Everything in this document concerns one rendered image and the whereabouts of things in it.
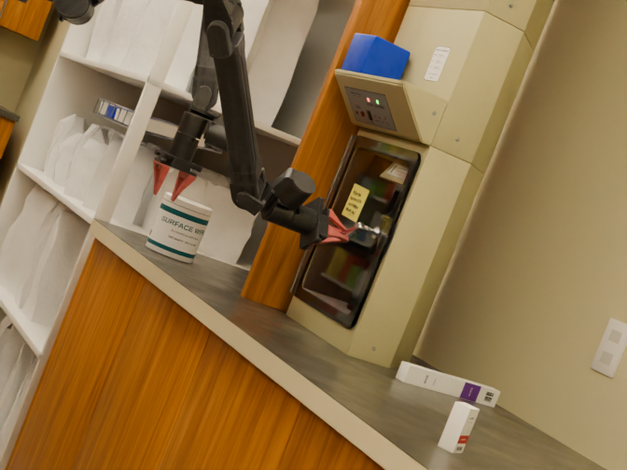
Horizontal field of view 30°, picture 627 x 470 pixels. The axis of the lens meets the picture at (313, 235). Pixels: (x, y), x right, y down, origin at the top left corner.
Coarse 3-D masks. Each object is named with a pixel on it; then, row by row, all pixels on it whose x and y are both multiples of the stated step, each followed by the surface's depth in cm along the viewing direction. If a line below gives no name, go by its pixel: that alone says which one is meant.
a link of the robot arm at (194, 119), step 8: (184, 112) 268; (192, 112) 268; (184, 120) 266; (192, 120) 266; (200, 120) 266; (208, 120) 267; (184, 128) 266; (192, 128) 266; (200, 128) 267; (208, 128) 267; (192, 136) 266; (200, 136) 268
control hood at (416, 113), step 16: (352, 80) 259; (368, 80) 251; (384, 80) 244; (400, 80) 239; (400, 96) 241; (416, 96) 239; (432, 96) 241; (352, 112) 267; (400, 112) 244; (416, 112) 240; (432, 112) 242; (368, 128) 265; (400, 128) 248; (416, 128) 241; (432, 128) 242
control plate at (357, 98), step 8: (344, 88) 264; (352, 88) 260; (352, 96) 262; (360, 96) 258; (368, 96) 255; (376, 96) 251; (384, 96) 247; (352, 104) 264; (360, 104) 260; (368, 104) 257; (376, 104) 253; (384, 104) 249; (376, 112) 255; (384, 112) 251; (360, 120) 264; (368, 120) 261; (376, 120) 257; (384, 120) 253; (392, 120) 249; (384, 128) 255; (392, 128) 251
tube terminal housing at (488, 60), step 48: (432, 48) 255; (480, 48) 243; (528, 48) 259; (480, 96) 246; (432, 144) 243; (480, 144) 249; (432, 192) 246; (432, 240) 248; (384, 288) 246; (432, 288) 261; (336, 336) 251; (384, 336) 248
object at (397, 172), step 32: (352, 160) 267; (384, 160) 254; (416, 160) 243; (384, 192) 250; (352, 224) 258; (384, 224) 246; (320, 256) 265; (352, 256) 253; (320, 288) 261; (352, 288) 249; (352, 320) 245
